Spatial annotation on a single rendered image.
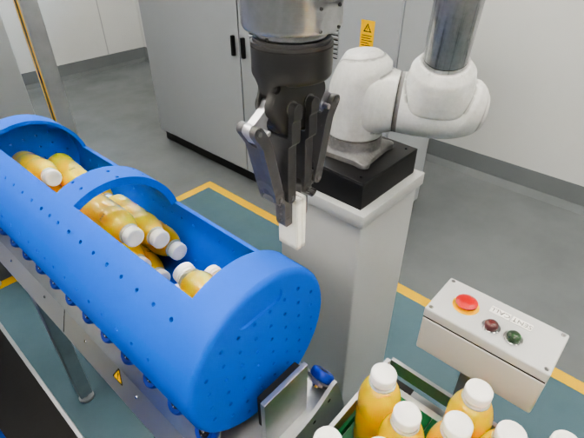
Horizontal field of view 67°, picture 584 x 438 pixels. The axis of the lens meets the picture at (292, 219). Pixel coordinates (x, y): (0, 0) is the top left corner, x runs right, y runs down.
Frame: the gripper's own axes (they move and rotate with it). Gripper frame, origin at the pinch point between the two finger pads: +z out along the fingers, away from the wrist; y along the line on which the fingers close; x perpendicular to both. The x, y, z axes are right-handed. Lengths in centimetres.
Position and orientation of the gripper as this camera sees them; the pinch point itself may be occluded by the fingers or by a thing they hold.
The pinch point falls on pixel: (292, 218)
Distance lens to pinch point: 51.1
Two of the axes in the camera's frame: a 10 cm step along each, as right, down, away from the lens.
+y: 6.7, -4.3, 6.1
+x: -7.5, -3.9, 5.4
